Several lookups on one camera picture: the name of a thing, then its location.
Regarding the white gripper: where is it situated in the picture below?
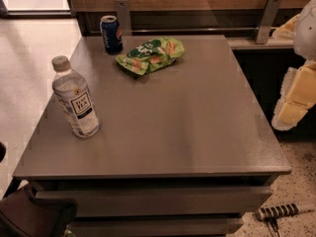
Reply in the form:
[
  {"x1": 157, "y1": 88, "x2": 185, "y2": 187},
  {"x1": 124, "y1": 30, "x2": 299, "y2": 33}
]
[{"x1": 272, "y1": 0, "x2": 316, "y2": 131}]

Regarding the clear plastic water bottle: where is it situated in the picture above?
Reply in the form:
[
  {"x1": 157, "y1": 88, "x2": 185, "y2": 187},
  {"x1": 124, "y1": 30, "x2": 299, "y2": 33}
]
[{"x1": 51, "y1": 55, "x2": 100, "y2": 138}]

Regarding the grey drawer cabinet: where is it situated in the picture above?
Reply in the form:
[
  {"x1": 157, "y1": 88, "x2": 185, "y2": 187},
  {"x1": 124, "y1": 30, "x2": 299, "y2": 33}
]
[{"x1": 14, "y1": 36, "x2": 291, "y2": 222}]

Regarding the green snack bag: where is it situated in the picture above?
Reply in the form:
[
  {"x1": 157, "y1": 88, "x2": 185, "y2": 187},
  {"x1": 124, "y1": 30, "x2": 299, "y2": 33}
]
[{"x1": 116, "y1": 37, "x2": 185, "y2": 76}]

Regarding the black white striped tool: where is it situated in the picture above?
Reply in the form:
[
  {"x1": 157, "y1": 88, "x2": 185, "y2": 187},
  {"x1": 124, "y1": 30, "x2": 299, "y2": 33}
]
[{"x1": 255, "y1": 202, "x2": 315, "y2": 221}]

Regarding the upper grey drawer front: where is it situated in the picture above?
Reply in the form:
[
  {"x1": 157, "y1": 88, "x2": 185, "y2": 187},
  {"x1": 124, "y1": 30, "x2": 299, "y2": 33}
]
[{"x1": 37, "y1": 187, "x2": 272, "y2": 217}]

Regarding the grey drawer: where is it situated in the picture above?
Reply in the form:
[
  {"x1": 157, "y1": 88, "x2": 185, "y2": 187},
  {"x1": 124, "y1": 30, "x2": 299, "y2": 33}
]
[
  {"x1": 37, "y1": 187, "x2": 272, "y2": 217},
  {"x1": 68, "y1": 218, "x2": 243, "y2": 237}
]

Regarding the lower grey drawer front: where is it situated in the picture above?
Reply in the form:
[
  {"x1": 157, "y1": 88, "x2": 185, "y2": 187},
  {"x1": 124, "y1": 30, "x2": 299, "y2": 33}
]
[{"x1": 68, "y1": 218, "x2": 243, "y2": 237}]

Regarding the blue soda can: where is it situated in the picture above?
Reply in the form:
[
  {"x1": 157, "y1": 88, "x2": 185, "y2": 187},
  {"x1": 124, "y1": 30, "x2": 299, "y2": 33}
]
[{"x1": 100, "y1": 15, "x2": 122, "y2": 54}]

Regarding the dark brown chair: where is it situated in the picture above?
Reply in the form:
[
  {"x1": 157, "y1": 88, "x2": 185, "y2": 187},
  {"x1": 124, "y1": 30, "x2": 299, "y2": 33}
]
[{"x1": 0, "y1": 184, "x2": 77, "y2": 237}]

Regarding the right metal wall bracket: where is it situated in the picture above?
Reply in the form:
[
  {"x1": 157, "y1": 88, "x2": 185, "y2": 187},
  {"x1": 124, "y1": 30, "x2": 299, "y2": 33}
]
[{"x1": 254, "y1": 0, "x2": 282, "y2": 44}]

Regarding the metal wall bracket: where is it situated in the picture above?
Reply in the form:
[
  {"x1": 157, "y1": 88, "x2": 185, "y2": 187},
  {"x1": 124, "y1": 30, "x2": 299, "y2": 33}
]
[
  {"x1": 115, "y1": 0, "x2": 132, "y2": 36},
  {"x1": 254, "y1": 0, "x2": 282, "y2": 44}
]

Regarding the dark horizontal wall rail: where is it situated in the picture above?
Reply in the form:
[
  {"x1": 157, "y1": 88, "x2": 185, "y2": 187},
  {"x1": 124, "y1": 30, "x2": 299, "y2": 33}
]
[{"x1": 88, "y1": 26, "x2": 277, "y2": 36}]

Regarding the left metal wall bracket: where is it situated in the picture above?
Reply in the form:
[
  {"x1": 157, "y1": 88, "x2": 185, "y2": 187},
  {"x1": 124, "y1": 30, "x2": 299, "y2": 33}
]
[{"x1": 115, "y1": 0, "x2": 132, "y2": 36}]

